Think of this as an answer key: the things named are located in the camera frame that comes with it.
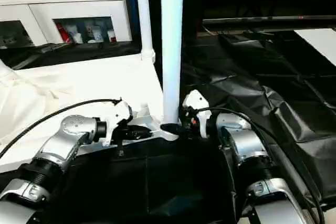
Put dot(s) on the white plastic table top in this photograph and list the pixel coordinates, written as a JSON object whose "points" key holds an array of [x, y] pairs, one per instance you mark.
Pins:
{"points": [[78, 85]]}

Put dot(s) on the white plastic table leg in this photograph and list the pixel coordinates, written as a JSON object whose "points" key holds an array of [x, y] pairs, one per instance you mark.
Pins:
{"points": [[145, 11], [5, 70], [172, 37]]}

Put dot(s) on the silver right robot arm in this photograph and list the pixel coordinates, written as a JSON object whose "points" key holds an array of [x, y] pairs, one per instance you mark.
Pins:
{"points": [[246, 142]]}

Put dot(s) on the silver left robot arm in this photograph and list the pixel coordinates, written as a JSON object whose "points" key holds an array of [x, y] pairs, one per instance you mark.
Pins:
{"points": [[68, 140]]}

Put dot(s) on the black mat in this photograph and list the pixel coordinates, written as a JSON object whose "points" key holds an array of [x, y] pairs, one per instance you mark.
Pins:
{"points": [[262, 90]]}

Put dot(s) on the blue upright panel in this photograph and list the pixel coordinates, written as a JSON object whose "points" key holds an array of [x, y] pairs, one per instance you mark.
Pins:
{"points": [[130, 6]]}

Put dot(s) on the long metal rod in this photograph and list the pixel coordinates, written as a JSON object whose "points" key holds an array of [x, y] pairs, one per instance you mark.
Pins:
{"points": [[267, 19]]}

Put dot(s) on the white cabinet with glass doors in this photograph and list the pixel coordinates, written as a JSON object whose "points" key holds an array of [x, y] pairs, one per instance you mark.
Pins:
{"points": [[78, 6]]}

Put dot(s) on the white sheet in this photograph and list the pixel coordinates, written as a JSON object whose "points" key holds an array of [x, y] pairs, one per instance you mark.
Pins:
{"points": [[320, 43]]}

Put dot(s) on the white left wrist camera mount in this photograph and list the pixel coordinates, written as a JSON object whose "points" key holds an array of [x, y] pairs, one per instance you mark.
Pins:
{"points": [[118, 115]]}

